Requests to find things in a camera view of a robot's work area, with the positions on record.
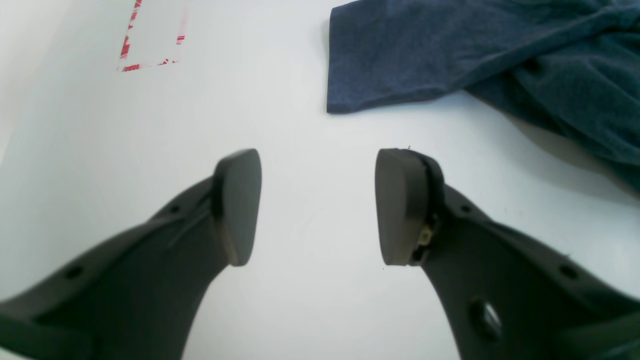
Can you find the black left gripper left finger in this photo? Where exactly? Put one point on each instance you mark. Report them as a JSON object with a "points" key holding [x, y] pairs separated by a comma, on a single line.
{"points": [[135, 296]]}

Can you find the red tape rectangle marking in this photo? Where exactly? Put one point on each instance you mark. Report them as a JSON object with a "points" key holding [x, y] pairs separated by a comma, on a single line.
{"points": [[155, 35]]}

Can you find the dark blue T-shirt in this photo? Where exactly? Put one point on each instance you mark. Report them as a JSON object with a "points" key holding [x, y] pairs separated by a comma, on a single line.
{"points": [[568, 66]]}

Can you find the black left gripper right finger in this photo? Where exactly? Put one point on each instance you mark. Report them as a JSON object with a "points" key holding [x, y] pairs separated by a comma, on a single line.
{"points": [[506, 295]]}

